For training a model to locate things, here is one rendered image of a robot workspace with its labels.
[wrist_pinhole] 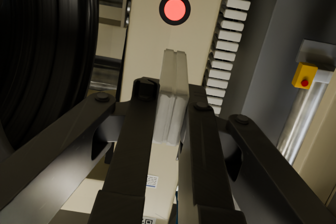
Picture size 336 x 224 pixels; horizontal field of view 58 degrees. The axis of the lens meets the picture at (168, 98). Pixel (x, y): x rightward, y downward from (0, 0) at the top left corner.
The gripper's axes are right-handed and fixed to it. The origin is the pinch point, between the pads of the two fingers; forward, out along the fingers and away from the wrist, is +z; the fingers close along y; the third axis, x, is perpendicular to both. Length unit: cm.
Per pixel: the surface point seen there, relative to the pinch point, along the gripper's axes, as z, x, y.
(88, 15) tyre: 56, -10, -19
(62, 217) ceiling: 211, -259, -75
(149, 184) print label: 28.5, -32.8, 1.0
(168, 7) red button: 28.1, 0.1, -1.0
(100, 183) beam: 55, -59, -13
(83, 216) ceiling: 217, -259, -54
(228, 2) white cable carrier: 29.6, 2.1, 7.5
